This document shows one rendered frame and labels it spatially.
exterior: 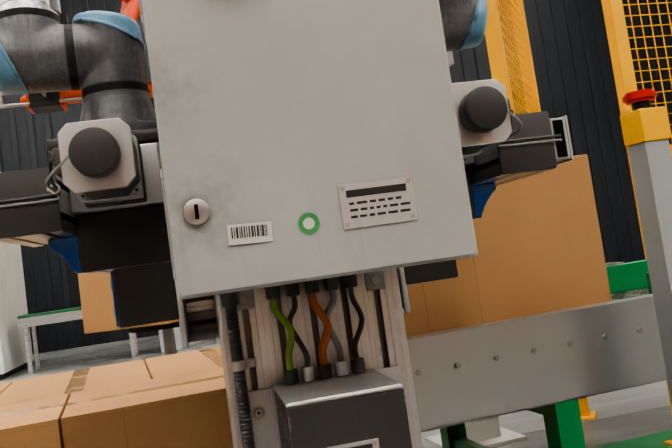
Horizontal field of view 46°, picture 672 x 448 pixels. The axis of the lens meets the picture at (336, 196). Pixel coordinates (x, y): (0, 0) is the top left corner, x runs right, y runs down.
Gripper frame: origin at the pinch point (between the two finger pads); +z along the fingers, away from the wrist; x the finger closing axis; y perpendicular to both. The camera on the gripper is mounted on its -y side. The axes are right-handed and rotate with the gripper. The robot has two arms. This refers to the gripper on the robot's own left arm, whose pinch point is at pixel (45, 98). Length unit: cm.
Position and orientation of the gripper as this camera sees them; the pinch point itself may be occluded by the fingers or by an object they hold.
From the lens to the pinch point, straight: 202.9
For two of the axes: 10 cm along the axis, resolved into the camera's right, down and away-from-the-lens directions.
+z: 1.4, 9.9, -0.8
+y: 9.7, -1.2, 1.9
